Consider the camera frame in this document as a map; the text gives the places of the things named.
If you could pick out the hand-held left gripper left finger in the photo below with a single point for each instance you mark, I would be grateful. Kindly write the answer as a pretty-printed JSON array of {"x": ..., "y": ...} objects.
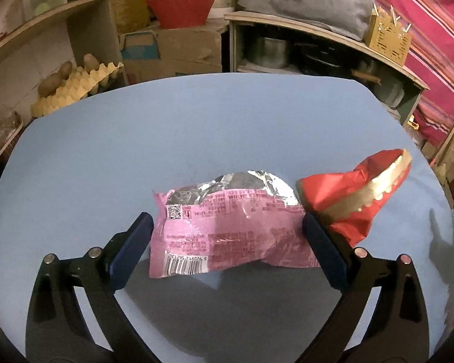
[{"x": 132, "y": 249}]

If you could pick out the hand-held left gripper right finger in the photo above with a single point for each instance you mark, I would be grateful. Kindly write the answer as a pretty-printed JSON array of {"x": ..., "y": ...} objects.
[{"x": 325, "y": 253}]

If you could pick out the pink snack wrapper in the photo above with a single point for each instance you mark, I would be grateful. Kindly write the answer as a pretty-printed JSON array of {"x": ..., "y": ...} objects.
[{"x": 230, "y": 234}]

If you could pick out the cardboard panel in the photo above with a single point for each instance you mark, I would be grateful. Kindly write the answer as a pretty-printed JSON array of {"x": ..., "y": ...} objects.
[{"x": 452, "y": 151}]

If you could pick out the red and gold wrapper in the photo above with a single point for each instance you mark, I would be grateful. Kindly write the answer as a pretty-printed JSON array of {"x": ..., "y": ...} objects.
[{"x": 336, "y": 193}]

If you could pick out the yellow egg tray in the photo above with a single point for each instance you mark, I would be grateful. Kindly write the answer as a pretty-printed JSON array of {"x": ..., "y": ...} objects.
[{"x": 79, "y": 89}]

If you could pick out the pink striped cloth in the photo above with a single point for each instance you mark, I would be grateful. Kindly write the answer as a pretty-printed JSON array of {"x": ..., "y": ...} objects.
[{"x": 435, "y": 26}]

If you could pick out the large potato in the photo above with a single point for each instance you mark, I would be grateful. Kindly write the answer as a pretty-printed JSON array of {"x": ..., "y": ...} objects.
[{"x": 50, "y": 85}]

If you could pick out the yellow perforated box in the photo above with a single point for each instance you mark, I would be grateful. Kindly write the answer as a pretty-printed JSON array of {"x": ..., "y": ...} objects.
[{"x": 387, "y": 39}]

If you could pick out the small potato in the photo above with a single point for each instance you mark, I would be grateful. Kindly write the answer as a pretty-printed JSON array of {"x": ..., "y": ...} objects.
[
  {"x": 66, "y": 69},
  {"x": 91, "y": 62}
]

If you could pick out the black pot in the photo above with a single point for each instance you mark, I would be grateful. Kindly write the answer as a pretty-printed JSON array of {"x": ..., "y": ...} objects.
[{"x": 325, "y": 60}]

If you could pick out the cardboard box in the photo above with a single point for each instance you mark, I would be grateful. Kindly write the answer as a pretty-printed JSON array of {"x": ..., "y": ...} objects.
[{"x": 185, "y": 51}]

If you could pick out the metal pot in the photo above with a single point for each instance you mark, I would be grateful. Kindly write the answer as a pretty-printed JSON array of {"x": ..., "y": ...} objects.
[{"x": 272, "y": 53}]

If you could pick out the wooden cabinet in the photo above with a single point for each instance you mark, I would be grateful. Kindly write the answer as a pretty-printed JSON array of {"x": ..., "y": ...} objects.
[{"x": 325, "y": 30}]

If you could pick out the wooden shelf unit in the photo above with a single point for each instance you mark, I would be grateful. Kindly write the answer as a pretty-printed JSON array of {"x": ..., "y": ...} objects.
[{"x": 90, "y": 26}]

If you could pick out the yellow oil bottle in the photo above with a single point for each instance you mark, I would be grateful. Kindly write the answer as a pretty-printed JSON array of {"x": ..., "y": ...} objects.
[{"x": 130, "y": 3}]

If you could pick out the red woven basket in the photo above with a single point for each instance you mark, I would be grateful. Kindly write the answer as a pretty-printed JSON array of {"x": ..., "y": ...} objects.
[{"x": 181, "y": 7}]

